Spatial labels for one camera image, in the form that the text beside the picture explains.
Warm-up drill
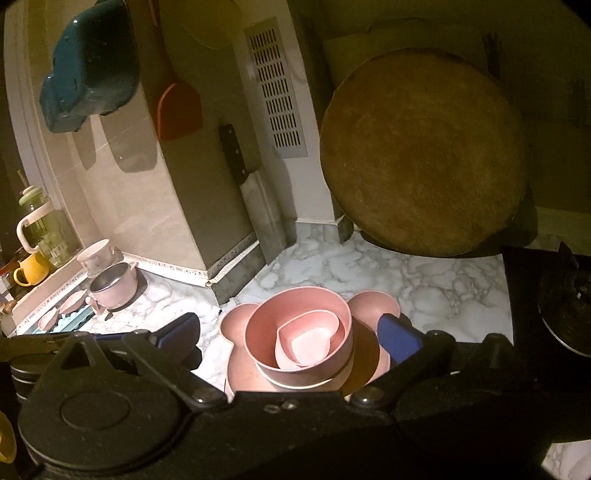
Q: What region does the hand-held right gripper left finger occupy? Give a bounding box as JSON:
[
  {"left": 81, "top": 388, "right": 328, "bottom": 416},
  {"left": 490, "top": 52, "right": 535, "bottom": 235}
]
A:
[{"left": 39, "top": 313, "right": 228, "bottom": 410}]

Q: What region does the grey vent grille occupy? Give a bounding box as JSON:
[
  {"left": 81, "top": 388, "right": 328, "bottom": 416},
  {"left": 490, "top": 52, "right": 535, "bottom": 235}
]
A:
[{"left": 244, "top": 17, "right": 309, "bottom": 159}]

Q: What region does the white cup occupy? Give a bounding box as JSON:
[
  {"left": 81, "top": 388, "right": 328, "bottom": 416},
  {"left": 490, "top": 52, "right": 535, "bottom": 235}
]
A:
[{"left": 76, "top": 239, "right": 114, "bottom": 266}]

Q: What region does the yellow mug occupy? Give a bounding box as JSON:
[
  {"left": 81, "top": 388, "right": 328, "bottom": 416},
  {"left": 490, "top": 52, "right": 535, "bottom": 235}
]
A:
[{"left": 13, "top": 253, "right": 51, "bottom": 286}]

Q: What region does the pink bowl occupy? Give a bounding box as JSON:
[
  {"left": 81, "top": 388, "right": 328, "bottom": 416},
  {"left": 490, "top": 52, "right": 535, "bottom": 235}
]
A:
[{"left": 244, "top": 286, "right": 355, "bottom": 376}]

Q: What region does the cream bowl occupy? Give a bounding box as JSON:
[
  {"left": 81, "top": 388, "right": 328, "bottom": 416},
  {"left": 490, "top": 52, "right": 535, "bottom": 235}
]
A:
[{"left": 256, "top": 355, "right": 352, "bottom": 389}]

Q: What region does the pale cutting board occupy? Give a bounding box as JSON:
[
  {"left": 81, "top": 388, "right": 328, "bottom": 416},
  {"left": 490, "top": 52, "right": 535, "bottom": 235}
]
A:
[{"left": 323, "top": 18, "right": 502, "bottom": 93}]

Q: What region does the round wooden cutting board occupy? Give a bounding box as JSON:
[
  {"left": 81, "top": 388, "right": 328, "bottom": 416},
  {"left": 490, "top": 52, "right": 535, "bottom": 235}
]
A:
[{"left": 320, "top": 50, "right": 531, "bottom": 258}]

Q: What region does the black stove burner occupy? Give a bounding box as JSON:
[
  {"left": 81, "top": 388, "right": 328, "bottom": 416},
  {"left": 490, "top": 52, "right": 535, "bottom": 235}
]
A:
[{"left": 538, "top": 241, "right": 591, "bottom": 358}]

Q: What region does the orange spatula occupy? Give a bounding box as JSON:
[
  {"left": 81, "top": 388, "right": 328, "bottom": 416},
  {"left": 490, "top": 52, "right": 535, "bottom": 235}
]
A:
[{"left": 147, "top": 0, "right": 203, "bottom": 141}]

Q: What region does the black-handled cleaver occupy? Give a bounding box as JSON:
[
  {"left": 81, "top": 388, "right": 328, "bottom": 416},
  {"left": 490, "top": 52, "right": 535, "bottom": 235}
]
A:
[{"left": 218, "top": 124, "right": 287, "bottom": 264}]

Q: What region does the teal ice tray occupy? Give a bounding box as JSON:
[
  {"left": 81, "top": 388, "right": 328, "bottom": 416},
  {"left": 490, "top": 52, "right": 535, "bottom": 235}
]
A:
[{"left": 34, "top": 300, "right": 100, "bottom": 334}]

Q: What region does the pink bear-shaped plate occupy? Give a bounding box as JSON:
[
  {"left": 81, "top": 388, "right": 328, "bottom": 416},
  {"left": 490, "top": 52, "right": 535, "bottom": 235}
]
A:
[{"left": 220, "top": 291, "right": 402, "bottom": 395}]

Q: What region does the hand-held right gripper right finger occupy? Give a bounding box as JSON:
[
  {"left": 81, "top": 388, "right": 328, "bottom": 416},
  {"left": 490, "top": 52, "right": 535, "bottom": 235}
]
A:
[{"left": 344, "top": 313, "right": 522, "bottom": 410}]

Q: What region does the pink pot with handle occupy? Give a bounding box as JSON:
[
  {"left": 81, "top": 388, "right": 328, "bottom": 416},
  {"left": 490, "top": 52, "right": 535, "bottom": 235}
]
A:
[{"left": 85, "top": 261, "right": 139, "bottom": 317}]

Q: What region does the brown jar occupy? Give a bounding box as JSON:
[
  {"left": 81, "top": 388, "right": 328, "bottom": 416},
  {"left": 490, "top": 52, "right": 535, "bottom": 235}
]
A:
[{"left": 0, "top": 261, "right": 20, "bottom": 296}]

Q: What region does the pink heart-shaped dish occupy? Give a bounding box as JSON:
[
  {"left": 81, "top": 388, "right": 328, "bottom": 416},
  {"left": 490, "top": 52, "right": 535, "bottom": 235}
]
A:
[{"left": 274, "top": 310, "right": 346, "bottom": 370}]

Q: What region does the green glass pitcher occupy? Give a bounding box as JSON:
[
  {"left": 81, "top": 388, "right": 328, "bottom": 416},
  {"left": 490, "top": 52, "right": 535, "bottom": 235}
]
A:
[{"left": 16, "top": 170, "right": 70, "bottom": 268}]

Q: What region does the black gas stove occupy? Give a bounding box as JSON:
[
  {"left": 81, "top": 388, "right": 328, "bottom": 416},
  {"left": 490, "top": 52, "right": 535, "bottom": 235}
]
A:
[{"left": 502, "top": 244, "right": 591, "bottom": 444}]

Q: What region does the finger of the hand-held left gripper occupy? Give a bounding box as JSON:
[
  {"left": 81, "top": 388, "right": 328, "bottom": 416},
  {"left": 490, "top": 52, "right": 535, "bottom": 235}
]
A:
[{"left": 0, "top": 330, "right": 155, "bottom": 365}]

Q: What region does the clear glass jar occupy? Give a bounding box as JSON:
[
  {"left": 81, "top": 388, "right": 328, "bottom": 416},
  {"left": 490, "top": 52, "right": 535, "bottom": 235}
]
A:
[{"left": 81, "top": 251, "right": 124, "bottom": 278}]

